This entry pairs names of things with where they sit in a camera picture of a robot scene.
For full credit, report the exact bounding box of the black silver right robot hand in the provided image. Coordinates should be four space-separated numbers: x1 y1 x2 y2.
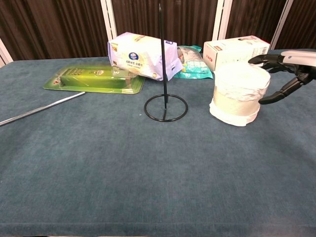
248 49 316 105

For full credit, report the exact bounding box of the white paper towel roll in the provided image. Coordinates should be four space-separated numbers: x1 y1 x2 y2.
209 62 272 127

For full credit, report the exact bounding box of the blue-grey carpeted table top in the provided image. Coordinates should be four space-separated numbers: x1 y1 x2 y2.
0 48 316 237

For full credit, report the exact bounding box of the white cardboard box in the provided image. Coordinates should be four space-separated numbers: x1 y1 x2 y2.
203 36 271 73

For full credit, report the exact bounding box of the teal wet wipes pack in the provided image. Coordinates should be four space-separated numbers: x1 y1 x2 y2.
172 45 214 80

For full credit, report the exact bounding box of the purple white tissue pack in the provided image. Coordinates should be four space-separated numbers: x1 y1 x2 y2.
107 32 184 81

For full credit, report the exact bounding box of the green blister pack box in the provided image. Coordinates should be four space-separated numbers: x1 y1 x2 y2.
42 64 146 95

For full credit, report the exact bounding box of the dark brown curtain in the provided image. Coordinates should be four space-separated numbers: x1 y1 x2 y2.
0 0 316 61

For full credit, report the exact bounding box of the silver metal rod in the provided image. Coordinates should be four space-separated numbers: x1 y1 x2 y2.
0 91 86 127

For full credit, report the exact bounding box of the white frame post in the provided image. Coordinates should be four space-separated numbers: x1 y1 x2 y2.
100 0 118 42
212 0 233 42
270 0 294 50
0 38 13 68

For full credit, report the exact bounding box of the black paper towel stand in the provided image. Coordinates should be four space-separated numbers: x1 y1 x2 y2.
144 2 189 122

